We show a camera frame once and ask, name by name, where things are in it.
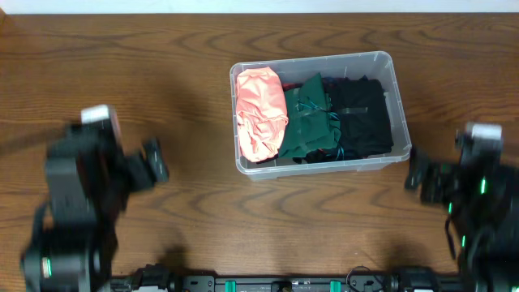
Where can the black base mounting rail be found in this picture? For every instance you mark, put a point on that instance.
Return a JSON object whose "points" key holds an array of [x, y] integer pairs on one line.
{"points": [[360, 279]]}

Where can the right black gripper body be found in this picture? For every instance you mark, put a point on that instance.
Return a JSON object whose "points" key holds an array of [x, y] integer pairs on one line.
{"points": [[446, 182]]}

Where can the dark green taped cloth bundle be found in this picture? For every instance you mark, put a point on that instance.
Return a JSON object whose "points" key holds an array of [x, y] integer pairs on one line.
{"points": [[312, 125]]}

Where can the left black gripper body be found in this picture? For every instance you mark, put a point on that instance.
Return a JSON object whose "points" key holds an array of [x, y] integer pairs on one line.
{"points": [[135, 175]]}

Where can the clear plastic storage container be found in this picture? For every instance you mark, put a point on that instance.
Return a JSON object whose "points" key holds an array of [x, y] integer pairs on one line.
{"points": [[373, 65]]}

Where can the red navy plaid shirt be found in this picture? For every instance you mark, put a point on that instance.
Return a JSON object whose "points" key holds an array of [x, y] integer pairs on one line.
{"points": [[327, 82]]}

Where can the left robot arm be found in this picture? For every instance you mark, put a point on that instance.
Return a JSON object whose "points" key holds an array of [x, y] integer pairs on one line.
{"points": [[90, 179]]}

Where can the pink cloth bundle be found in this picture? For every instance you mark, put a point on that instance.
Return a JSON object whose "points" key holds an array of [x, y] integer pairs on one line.
{"points": [[261, 113]]}

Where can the black garment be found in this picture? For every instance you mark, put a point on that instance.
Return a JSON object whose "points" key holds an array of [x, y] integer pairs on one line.
{"points": [[318, 156]]}

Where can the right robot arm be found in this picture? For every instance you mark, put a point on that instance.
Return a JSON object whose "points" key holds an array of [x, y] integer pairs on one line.
{"points": [[480, 196]]}

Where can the black taped cloth bundle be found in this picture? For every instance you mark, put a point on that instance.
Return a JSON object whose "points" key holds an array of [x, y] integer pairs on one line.
{"points": [[361, 108]]}

